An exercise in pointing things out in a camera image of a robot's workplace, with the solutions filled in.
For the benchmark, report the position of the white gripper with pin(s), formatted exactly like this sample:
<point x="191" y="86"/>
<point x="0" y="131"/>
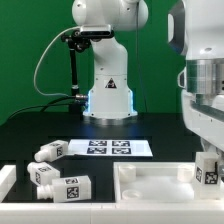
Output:
<point x="205" y="121"/>

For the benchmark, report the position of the white square tabletop part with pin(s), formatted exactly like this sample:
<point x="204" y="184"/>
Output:
<point x="163" y="182"/>

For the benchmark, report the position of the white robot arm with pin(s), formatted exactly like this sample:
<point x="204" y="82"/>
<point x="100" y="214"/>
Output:
<point x="195" y="29"/>

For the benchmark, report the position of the white marker sheet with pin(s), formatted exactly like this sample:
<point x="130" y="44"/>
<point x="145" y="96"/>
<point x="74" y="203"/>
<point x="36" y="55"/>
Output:
<point x="111" y="148"/>

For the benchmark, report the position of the white U-shaped fence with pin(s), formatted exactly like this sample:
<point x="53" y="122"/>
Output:
<point x="205" y="212"/>

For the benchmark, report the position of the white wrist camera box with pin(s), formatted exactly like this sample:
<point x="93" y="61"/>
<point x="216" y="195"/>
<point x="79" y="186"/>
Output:
<point x="181" y="79"/>

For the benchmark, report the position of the grey background camera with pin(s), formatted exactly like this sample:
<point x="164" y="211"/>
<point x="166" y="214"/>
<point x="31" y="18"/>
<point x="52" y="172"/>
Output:
<point x="98" y="31"/>

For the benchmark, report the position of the black camera stand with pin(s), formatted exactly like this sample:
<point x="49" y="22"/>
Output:
<point x="76" y="44"/>

